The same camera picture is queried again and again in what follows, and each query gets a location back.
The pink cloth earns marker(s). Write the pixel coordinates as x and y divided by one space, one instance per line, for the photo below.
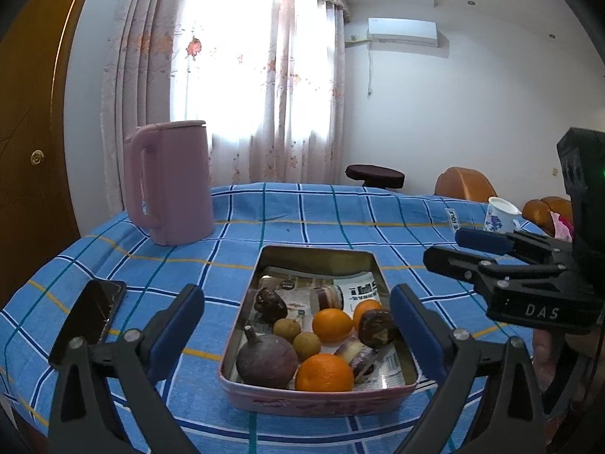
562 227

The blue plaid tablecloth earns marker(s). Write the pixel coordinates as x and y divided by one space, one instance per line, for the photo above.
331 217

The floral sheer curtain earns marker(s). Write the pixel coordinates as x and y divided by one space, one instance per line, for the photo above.
236 56

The black smartphone with cracked screen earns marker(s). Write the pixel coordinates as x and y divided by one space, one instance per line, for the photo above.
94 312

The small dark wrinkled passion fruit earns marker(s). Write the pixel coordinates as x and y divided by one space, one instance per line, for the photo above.
270 305

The person's right hand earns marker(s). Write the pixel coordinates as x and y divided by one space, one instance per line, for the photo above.
543 354

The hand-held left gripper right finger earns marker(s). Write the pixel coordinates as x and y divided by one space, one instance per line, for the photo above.
416 326

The wooden door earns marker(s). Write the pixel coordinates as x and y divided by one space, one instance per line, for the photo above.
33 104

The purple mangosteen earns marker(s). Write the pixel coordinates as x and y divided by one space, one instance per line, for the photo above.
267 362

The printed paper sheet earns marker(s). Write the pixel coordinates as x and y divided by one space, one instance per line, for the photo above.
364 288

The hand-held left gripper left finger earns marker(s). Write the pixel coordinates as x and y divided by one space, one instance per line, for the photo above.
177 321

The white mug with blue print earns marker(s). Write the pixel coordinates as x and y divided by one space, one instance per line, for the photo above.
496 217

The white air conditioner pipe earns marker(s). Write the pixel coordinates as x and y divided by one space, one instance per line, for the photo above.
369 71

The pink electric kettle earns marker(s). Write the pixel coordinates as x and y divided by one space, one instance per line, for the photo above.
179 184

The rectangular metal tin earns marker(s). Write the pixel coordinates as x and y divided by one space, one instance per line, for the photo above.
293 402

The brown longan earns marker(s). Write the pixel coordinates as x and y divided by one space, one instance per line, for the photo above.
287 329
307 346

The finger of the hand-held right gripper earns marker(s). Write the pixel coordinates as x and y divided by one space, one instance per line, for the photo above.
453 262
482 240

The dark round stool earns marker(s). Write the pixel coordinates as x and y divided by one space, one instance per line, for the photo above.
373 172

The brass door knob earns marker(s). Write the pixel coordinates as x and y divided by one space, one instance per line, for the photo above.
37 157

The orange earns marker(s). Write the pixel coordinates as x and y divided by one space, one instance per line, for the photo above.
365 310
333 326
325 373

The orange leather chair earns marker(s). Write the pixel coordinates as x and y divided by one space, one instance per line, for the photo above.
461 184
539 210

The white air conditioner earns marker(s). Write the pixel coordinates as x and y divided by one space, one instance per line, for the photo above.
401 30

